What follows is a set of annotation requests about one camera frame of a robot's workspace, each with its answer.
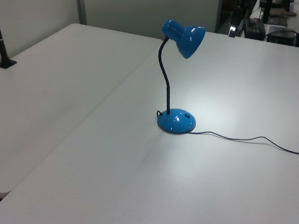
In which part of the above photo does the black upright pole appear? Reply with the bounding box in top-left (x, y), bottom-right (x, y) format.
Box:
top-left (257, 0), bottom-right (274, 24)

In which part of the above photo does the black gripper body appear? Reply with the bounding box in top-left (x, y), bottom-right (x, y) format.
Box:
top-left (230, 5), bottom-right (246, 28)

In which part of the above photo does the thin black lamp cable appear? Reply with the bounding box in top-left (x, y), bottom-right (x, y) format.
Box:
top-left (152, 110), bottom-right (299, 157)

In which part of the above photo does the blue gooseneck desk lamp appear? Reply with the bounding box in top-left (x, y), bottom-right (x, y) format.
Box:
top-left (151, 17), bottom-right (207, 137)

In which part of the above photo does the black box with green light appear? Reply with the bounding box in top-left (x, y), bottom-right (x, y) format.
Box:
top-left (242, 16), bottom-right (268, 41)

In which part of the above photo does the brown cloth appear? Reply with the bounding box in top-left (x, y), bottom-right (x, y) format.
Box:
top-left (269, 7), bottom-right (298, 19)

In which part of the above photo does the grey partition frame post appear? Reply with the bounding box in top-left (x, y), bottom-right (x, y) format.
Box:
top-left (69, 0), bottom-right (90, 26)

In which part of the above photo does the black clamped camera pole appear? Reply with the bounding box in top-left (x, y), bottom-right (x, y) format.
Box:
top-left (0, 0), bottom-right (24, 72)

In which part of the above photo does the dark flat device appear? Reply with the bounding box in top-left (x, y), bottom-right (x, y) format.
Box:
top-left (266, 24), bottom-right (299, 47)

